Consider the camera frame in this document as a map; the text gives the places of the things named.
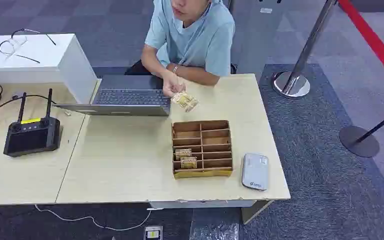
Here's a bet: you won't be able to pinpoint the person's right hand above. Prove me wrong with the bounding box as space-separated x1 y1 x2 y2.
161 70 187 99

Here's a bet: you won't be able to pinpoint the stack of patterned cards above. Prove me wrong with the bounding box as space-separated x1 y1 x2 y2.
171 91 200 113

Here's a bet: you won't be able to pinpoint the grey laptop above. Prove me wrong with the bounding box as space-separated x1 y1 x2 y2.
52 74 172 117

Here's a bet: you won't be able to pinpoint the person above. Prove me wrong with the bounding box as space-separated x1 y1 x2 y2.
124 0 236 99

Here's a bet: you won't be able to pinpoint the wooden card box with dividers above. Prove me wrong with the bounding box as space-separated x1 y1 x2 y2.
171 119 234 180

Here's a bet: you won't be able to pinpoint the grey flat device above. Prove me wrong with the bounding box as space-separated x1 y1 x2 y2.
241 152 270 192

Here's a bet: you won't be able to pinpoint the white box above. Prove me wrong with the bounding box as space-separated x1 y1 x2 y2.
0 33 98 105

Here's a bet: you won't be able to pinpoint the floor power socket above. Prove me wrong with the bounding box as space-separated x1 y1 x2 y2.
143 225 164 240

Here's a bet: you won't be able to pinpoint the desk leg panel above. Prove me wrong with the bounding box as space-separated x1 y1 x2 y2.
240 200 274 225

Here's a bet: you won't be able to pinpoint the black remote controller with antennas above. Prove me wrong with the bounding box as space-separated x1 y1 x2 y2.
3 88 62 158

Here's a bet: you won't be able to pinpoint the black-framed glasses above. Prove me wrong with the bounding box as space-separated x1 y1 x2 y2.
0 28 57 64

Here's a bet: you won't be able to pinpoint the black stanchion with round base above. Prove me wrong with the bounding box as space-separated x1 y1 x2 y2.
339 105 384 159

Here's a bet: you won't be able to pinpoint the red barrier belt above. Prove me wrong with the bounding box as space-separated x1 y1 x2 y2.
337 0 384 90

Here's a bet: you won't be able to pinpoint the chrome stanchion post with base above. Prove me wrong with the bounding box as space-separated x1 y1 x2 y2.
271 0 338 99

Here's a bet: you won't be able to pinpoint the white floor cable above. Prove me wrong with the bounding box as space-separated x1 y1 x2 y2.
33 204 153 232

